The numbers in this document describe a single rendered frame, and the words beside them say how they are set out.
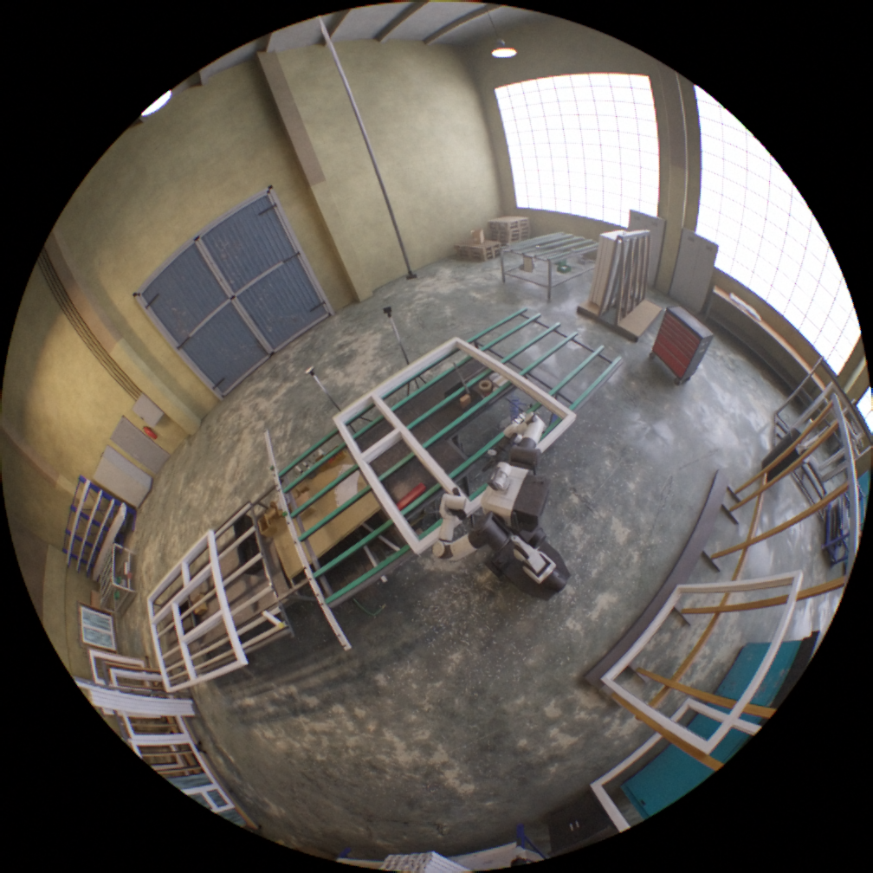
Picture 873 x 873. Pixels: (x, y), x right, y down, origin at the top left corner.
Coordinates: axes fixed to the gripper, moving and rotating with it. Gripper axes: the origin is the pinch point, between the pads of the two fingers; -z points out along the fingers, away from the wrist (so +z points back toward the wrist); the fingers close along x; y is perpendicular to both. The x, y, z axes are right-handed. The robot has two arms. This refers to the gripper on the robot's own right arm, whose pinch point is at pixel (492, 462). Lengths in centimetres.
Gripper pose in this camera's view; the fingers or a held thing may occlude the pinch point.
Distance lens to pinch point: 173.5
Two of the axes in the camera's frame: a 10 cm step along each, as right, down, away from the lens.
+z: 6.0, -8.0, -0.1
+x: 4.4, 3.4, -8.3
